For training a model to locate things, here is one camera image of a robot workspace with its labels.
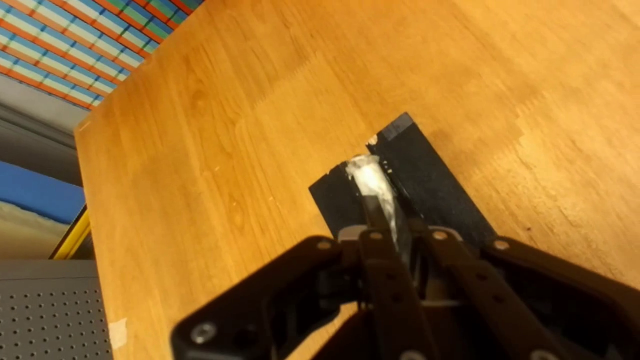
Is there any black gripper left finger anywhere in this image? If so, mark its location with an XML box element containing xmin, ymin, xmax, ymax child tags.
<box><xmin>167</xmin><ymin>195</ymin><xmax>427</xmax><ymax>360</ymax></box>

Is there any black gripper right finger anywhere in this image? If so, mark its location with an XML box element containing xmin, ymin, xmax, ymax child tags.
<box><xmin>396</xmin><ymin>198</ymin><xmax>640</xmax><ymax>360</ymax></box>

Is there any yellow floor bar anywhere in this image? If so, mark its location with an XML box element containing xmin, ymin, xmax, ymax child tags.
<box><xmin>47</xmin><ymin>205</ymin><xmax>93</xmax><ymax>262</ymax></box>

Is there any grey perforated metal cabinet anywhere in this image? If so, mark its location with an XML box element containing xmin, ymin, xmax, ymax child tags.
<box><xmin>0</xmin><ymin>259</ymin><xmax>115</xmax><ymax>360</ymax></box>

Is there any blue flat board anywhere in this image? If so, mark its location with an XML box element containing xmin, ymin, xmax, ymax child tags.
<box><xmin>0</xmin><ymin>158</ymin><xmax>86</xmax><ymax>227</ymax></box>

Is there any black grooved rail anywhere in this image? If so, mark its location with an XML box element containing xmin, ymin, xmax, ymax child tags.
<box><xmin>306</xmin><ymin>111</ymin><xmax>500</xmax><ymax>255</ymax></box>

